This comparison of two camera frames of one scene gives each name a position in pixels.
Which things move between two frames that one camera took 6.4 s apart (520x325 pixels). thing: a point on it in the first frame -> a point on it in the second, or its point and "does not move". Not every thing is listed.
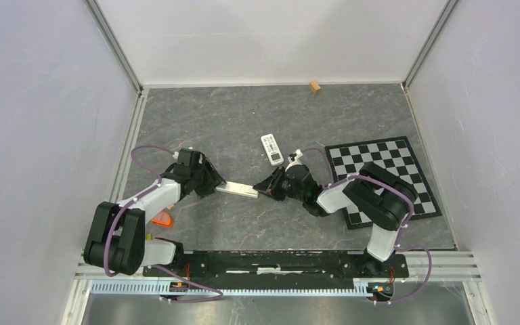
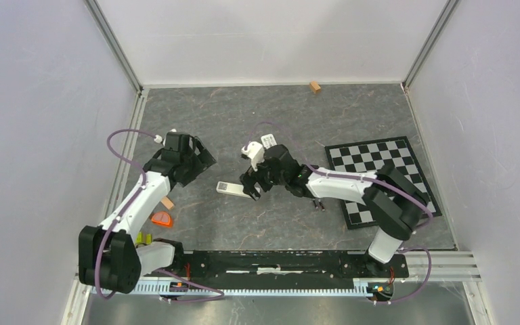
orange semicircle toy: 163,218 does not move
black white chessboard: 395,154 does not move
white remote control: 239,189 does not move
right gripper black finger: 271,185 -> 248,179
